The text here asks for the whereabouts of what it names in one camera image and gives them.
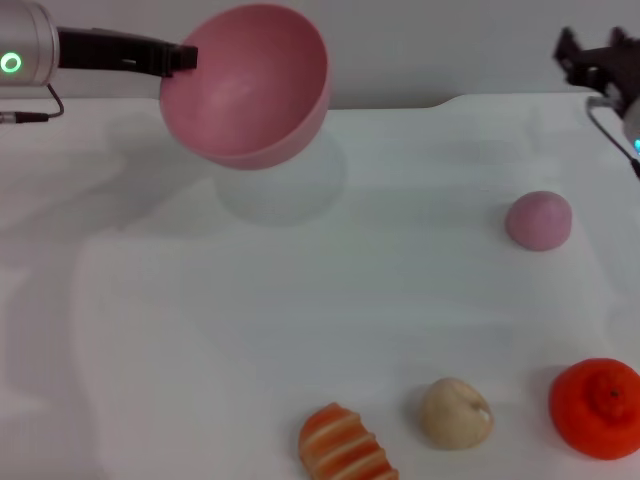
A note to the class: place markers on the orange white striped bread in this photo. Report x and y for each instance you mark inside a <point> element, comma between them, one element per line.
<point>340,445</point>

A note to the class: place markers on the orange tangerine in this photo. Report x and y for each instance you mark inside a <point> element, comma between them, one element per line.
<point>595,410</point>

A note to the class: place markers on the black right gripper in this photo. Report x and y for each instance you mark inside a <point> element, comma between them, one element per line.
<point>610,67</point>

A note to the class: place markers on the pink plastic bowl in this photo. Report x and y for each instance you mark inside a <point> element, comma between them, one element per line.
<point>250,90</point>

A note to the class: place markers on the pink round bun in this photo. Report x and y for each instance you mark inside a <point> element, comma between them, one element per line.
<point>538,221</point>

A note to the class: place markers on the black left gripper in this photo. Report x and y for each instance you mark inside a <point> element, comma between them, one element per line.
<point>110,50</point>

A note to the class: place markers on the beige round bun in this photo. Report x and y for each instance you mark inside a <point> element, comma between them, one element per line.
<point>452,415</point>

